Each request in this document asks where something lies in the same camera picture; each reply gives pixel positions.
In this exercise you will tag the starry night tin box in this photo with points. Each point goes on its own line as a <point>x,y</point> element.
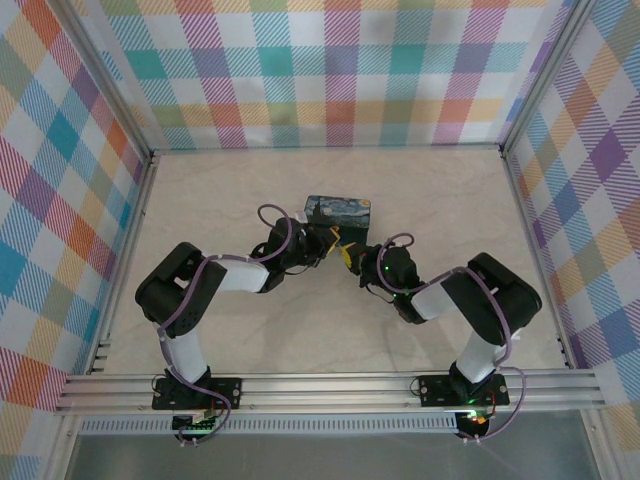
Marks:
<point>345,212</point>

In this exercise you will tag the right controller circuit board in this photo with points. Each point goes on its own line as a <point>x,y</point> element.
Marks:
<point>475,417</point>

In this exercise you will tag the left controller circuit board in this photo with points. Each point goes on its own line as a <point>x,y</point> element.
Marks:
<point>197,422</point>

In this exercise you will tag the controller circuit board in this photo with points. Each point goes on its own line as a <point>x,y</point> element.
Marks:
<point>475,417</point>
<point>197,422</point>

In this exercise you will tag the aluminium frame post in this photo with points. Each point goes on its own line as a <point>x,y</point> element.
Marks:
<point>107,75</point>
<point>550,70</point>

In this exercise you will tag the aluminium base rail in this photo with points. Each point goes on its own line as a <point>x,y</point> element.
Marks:
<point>325,392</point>

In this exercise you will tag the aluminium left frame post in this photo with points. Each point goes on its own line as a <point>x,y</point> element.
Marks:
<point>107,75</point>

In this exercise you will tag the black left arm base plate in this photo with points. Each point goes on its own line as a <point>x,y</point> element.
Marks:
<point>227,392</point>

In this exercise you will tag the aluminium right frame post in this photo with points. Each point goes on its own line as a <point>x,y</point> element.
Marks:
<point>550,70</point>

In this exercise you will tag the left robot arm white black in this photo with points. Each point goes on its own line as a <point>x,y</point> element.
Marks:
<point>185,300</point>

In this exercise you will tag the grey metal sheet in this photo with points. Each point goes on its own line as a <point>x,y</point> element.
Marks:
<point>325,457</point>

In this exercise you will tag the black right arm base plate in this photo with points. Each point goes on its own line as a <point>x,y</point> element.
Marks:
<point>435,390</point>

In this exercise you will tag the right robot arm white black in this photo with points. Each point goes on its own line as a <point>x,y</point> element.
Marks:
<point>495,300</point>

